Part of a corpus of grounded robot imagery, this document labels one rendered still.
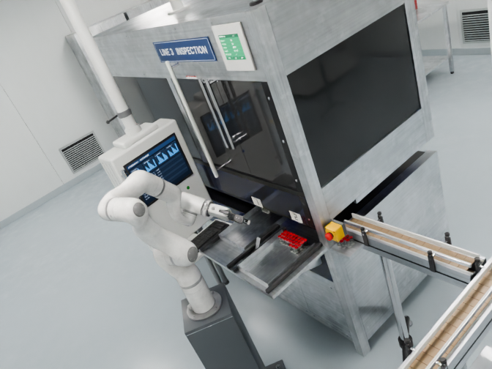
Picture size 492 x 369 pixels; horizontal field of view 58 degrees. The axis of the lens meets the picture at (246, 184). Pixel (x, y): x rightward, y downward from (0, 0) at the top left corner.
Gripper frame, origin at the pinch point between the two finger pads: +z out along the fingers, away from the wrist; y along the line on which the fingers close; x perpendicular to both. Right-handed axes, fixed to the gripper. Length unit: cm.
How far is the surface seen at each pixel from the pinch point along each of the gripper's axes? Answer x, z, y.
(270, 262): 11.4, 18.8, 27.2
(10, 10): -217, -446, 251
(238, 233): -1, -8, 53
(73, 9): -72, -117, -27
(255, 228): -8, 1, 52
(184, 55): -70, -56, -14
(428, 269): -5, 88, -5
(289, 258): 6.1, 27.6, 25.3
